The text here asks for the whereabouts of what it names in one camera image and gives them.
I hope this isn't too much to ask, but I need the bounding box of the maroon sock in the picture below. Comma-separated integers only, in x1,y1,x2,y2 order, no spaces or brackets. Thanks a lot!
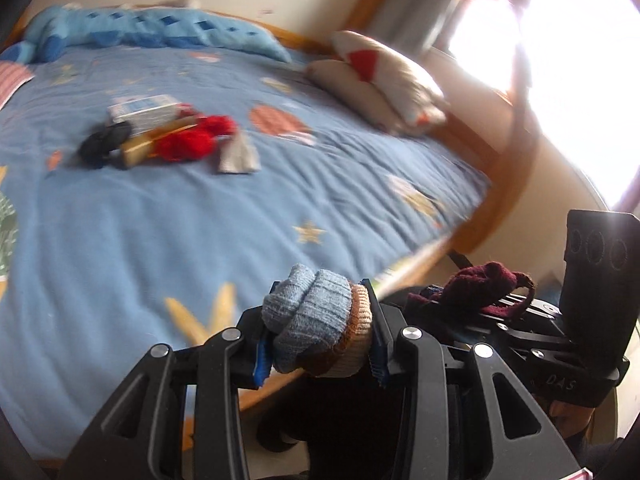
406,260,536,322

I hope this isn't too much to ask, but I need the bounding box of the blue patterned bed blanket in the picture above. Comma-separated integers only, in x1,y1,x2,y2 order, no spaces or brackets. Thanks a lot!
1,47,488,460

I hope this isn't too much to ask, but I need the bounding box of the white plush toy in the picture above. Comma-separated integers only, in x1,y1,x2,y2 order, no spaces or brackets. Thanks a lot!
156,0,201,9

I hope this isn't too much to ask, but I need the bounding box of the grey curtain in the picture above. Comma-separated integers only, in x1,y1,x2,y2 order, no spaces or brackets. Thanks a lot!
364,0,461,58

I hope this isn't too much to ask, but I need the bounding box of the beige bottom pillow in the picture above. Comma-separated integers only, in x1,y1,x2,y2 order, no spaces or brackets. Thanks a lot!
305,60,405,136

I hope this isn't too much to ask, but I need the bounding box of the white red top pillow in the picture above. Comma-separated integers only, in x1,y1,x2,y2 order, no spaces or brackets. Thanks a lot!
332,30,447,129

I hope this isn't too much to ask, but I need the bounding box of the wooden bunk bed frame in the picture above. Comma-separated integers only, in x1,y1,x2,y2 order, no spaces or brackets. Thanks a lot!
0,0,542,466

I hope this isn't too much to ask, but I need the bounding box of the blue crocodile plush pillow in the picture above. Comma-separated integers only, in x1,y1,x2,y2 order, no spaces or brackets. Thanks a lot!
1,6,291,64

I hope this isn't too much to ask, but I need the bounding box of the white grey sock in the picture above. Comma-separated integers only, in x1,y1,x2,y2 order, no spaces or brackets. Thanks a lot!
218,130,262,174

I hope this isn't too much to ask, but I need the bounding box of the amber bottle gold cap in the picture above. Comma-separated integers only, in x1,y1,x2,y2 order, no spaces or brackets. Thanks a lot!
120,116,198,169

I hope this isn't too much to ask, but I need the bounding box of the pink checked pillow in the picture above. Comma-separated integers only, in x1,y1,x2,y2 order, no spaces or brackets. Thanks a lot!
0,61,35,110

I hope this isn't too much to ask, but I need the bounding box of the red scrunchie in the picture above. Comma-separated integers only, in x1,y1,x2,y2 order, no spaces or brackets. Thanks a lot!
152,116,238,162

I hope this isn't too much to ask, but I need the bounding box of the black scrunchie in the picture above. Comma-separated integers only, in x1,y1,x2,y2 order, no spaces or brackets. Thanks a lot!
77,122,132,169

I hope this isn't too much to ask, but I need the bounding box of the blue grey sock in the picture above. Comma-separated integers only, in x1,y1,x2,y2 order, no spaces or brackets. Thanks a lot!
262,263,373,378

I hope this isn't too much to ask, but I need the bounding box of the white blue milk carton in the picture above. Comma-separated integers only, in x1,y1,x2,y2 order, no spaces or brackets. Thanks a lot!
108,94,180,134

